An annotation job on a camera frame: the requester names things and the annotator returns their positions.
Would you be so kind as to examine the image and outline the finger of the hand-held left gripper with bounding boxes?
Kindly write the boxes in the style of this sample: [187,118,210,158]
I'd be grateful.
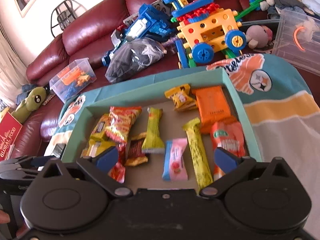
[4,155,56,168]
[0,168,40,180]

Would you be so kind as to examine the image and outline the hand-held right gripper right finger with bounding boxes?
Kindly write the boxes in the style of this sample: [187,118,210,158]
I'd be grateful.
[199,147,299,198]

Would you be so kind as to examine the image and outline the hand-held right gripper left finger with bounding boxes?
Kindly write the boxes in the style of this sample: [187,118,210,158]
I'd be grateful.
[27,146,132,198]

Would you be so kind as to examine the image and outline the yellow white snack packet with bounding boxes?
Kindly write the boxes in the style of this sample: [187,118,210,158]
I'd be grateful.
[81,140,117,159]

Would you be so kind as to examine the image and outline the orange red snack wrapper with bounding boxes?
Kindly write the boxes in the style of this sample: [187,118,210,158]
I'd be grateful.
[107,146,127,183]

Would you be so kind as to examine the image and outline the red snack packet green label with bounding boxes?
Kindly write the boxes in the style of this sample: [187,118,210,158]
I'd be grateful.
[210,121,247,181]

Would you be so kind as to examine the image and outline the yellow long snack bar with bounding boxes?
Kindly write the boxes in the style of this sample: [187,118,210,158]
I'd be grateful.
[182,118,214,192]

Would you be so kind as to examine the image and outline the brown chocolate packet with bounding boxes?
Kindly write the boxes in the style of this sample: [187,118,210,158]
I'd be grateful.
[124,132,149,167]

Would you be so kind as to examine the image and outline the yellow cracker packet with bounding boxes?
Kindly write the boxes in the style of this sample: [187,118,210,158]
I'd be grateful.
[89,113,117,142]

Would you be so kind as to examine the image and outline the red yellow striped snack packet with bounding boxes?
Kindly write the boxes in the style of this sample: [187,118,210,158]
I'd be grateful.
[105,105,143,145]

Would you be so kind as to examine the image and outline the teal cardboard box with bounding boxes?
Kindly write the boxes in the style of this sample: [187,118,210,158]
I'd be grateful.
[61,68,263,190]

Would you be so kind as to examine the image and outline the pink snack packet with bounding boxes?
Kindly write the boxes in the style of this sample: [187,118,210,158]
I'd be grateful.
[162,138,189,182]

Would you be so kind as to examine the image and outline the green yellow snack bar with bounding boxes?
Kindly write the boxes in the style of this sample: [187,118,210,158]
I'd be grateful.
[141,107,164,155]

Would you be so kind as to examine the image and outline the orange snack packet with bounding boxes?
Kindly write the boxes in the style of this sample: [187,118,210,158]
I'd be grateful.
[194,85,237,135]

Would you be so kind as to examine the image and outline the small yellow brown packet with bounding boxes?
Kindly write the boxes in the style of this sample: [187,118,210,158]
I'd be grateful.
[164,83,198,112]

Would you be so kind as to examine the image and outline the person's left hand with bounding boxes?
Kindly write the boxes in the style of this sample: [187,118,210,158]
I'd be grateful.
[0,210,11,225]

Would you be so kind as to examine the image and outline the black smartphone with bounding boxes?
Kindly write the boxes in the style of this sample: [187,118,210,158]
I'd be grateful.
[51,144,66,158]

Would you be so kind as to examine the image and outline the red cardboard box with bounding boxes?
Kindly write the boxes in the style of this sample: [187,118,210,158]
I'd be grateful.
[0,112,23,162]

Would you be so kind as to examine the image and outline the green plush toy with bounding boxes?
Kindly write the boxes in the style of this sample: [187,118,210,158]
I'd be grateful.
[11,86,48,124]

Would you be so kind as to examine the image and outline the teal white printed blanket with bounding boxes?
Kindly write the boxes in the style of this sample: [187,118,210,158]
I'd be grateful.
[44,52,320,240]

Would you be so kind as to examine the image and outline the patterned fabric strip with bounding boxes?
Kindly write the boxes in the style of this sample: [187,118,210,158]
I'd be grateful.
[42,84,55,106]

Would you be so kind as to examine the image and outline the blue denim cloth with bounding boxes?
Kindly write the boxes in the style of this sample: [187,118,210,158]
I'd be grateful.
[16,83,38,105]

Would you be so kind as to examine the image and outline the clear bin of toy bricks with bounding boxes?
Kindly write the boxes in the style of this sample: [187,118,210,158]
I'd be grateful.
[49,58,97,103]

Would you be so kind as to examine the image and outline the cream curtain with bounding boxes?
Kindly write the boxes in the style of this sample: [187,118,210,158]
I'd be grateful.
[0,22,28,110]

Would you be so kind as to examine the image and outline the plastic bag of dark cloth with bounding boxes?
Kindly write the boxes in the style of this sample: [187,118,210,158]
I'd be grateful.
[105,37,167,84]

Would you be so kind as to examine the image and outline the dark red leather sofa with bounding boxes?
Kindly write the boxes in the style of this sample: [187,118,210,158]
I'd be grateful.
[0,0,320,160]

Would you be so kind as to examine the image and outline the pink plush toy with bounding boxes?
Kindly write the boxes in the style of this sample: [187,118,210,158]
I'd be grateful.
[244,25,275,50]

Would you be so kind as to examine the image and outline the blue white toy robot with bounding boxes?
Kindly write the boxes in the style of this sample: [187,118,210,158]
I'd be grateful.
[101,3,176,67]

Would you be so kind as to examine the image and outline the colourful toy building vehicle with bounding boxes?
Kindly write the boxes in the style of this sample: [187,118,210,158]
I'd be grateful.
[162,0,247,68]

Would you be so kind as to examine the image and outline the green toy bar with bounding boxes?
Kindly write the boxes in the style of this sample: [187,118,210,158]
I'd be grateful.
[237,0,275,22]

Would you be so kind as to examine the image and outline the clear storage box orange handle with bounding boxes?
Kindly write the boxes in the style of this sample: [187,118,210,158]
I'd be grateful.
[271,7,320,75]

